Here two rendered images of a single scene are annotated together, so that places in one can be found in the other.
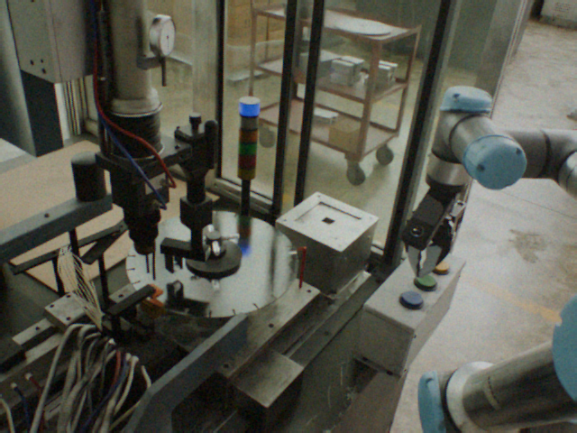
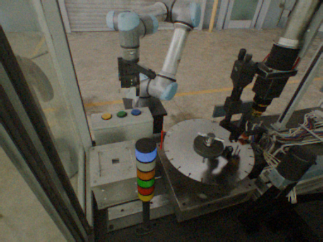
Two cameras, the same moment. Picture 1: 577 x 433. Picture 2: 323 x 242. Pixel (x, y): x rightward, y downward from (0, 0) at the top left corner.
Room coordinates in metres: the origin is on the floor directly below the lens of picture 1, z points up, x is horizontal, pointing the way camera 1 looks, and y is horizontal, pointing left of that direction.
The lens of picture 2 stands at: (1.34, 0.29, 1.44)
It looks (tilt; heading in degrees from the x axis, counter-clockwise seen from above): 39 degrees down; 217
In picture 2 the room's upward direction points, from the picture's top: 4 degrees clockwise
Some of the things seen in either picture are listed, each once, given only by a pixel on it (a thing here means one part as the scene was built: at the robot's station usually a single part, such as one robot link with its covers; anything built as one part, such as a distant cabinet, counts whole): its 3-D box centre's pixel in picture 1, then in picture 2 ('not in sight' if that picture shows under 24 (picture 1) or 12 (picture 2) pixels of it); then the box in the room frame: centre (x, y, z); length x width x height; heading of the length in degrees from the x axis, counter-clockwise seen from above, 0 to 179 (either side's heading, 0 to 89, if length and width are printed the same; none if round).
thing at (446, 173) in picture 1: (448, 166); (130, 52); (0.83, -0.27, 1.19); 0.08 x 0.08 x 0.05
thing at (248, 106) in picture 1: (249, 106); (146, 150); (1.13, 0.10, 1.14); 0.05 x 0.04 x 0.03; 57
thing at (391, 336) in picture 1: (411, 307); (123, 128); (0.88, -0.29, 0.82); 0.28 x 0.11 x 0.15; 147
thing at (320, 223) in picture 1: (324, 245); (117, 172); (1.08, -0.11, 0.82); 0.18 x 0.18 x 0.15; 57
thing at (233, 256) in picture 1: (214, 252); (209, 143); (0.83, 0.13, 0.96); 0.11 x 0.11 x 0.03
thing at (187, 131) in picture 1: (196, 173); (238, 86); (0.75, 0.15, 1.17); 0.06 x 0.05 x 0.20; 138
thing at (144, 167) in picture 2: (249, 120); (146, 159); (1.13, 0.10, 1.11); 0.05 x 0.04 x 0.03; 57
